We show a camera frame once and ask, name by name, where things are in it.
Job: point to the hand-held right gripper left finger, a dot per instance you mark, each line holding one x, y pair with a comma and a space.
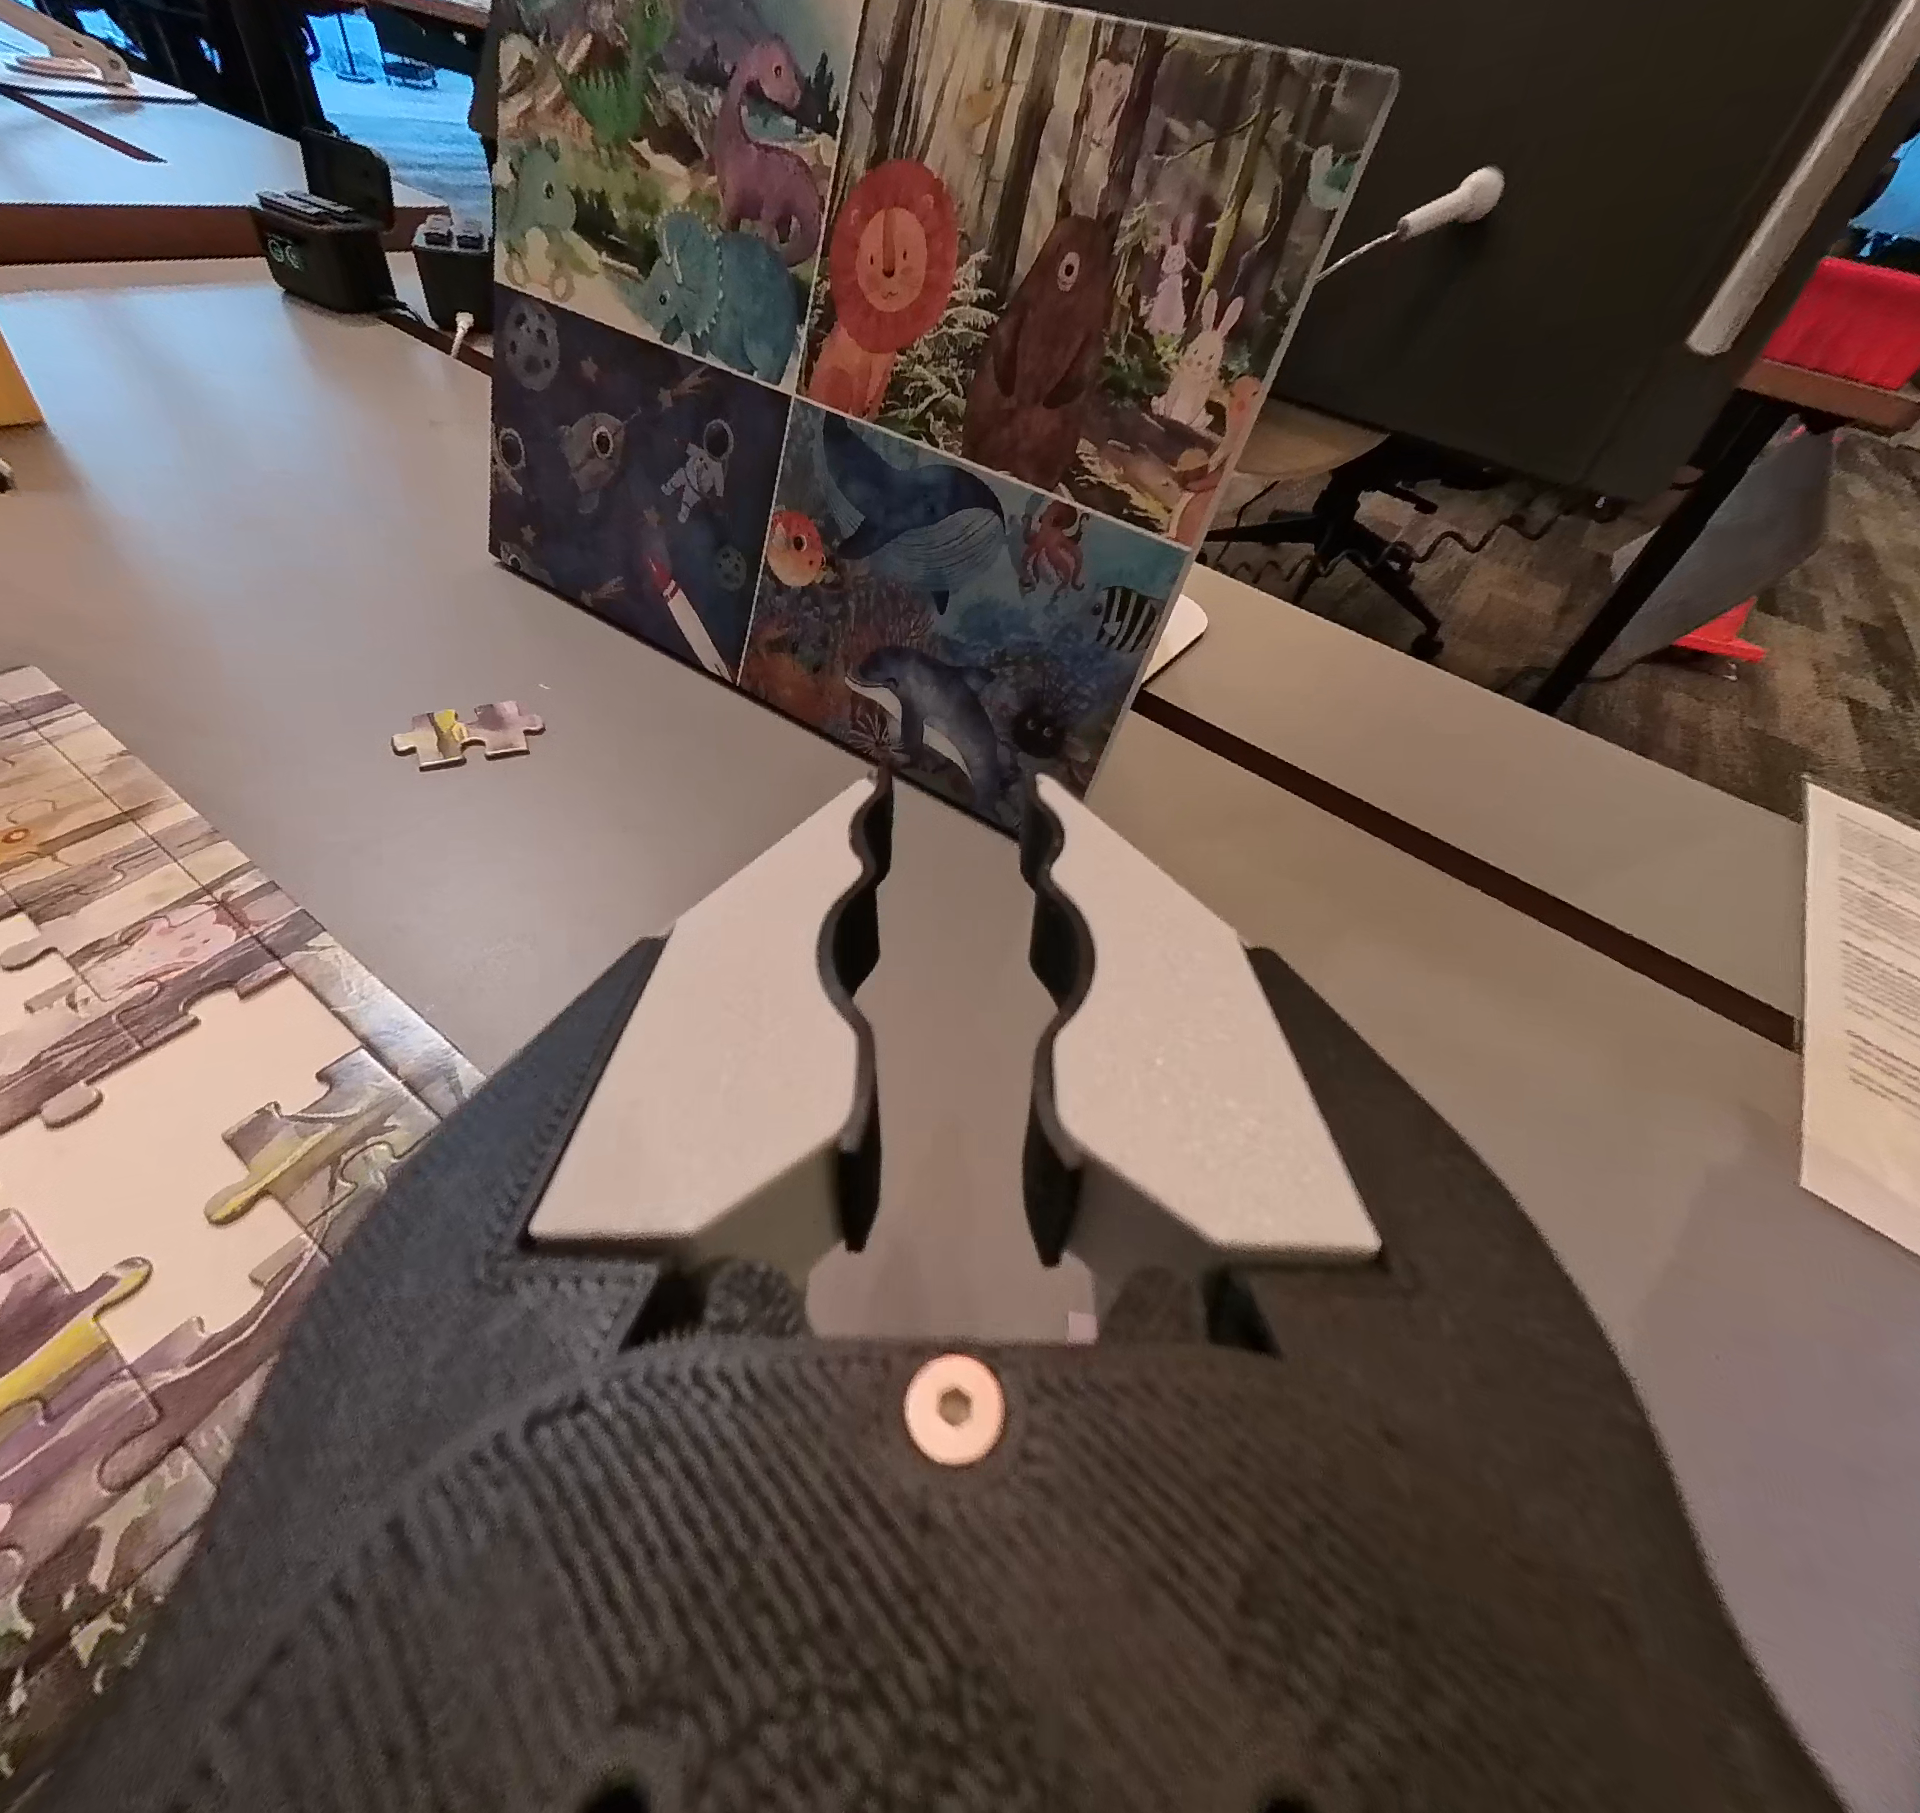
721, 1094

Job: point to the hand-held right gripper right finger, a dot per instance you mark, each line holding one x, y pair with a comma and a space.
1185, 1094

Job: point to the purple puzzle piece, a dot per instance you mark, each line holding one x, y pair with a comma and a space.
507, 731

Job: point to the yellow streaked puzzle piece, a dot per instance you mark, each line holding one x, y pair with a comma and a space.
435, 736

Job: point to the forest animal jigsaw puzzle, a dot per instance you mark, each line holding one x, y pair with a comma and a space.
150, 1019

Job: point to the white stand base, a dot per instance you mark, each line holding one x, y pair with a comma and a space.
1182, 634

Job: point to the printed instruction sheet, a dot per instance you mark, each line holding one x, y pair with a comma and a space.
1869, 1019

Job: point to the red floor object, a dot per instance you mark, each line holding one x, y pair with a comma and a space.
1719, 639

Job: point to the illustrated puzzle box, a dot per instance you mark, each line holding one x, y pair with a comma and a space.
901, 343

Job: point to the small black charging box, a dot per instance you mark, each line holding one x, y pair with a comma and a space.
451, 276

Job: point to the black charger green display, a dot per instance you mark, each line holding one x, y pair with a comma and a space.
323, 261

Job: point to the red cloth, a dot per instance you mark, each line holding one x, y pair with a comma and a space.
1852, 320

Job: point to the black partition panel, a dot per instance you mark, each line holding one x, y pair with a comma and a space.
1501, 118

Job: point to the neighbouring grey table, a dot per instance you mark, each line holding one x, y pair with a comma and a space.
150, 178

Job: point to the grey metal tube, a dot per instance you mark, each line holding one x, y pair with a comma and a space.
1801, 193

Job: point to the black pole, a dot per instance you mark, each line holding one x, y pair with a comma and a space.
254, 13

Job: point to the wooden board stand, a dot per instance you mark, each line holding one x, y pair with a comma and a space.
74, 59

